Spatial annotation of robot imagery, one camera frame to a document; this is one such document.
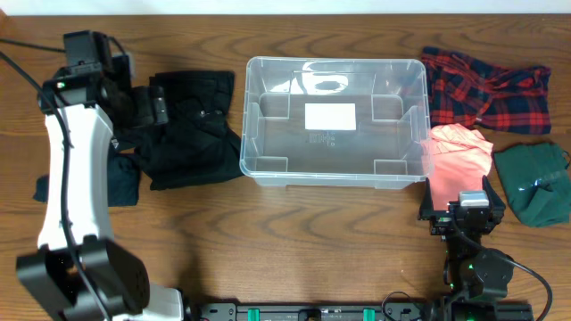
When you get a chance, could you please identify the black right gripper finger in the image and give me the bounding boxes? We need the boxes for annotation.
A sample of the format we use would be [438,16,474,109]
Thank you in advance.
[482,176,506,218]
[418,178,434,220]

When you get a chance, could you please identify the black trousers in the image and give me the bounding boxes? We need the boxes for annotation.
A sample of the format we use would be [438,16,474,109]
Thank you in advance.
[115,70,243,190]

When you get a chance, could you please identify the clear plastic storage container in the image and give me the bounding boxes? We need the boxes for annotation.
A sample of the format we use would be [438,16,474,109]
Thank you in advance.
[239,56,434,190]

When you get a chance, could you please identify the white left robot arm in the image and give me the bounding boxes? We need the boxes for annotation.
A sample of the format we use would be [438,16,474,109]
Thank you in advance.
[16,53,186,320]

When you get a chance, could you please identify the white label in container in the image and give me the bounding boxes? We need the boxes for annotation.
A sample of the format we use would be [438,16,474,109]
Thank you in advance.
[304,103,357,131]

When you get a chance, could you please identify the dark green folded garment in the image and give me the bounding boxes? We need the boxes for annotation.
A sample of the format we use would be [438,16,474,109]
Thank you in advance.
[493,143,570,227]

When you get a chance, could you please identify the pink folded garment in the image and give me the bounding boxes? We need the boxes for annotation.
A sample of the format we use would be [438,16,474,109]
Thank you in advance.
[429,124,493,210]

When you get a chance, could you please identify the dark navy folded garment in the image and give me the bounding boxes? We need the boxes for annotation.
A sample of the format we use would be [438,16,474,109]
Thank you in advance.
[32,151,142,208]

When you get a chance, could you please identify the red plaid flannel shirt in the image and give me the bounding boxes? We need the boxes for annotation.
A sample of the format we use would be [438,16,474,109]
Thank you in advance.
[421,46,551,135]

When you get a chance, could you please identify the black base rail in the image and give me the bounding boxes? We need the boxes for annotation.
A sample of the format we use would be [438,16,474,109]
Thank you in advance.
[186,301,534,321]

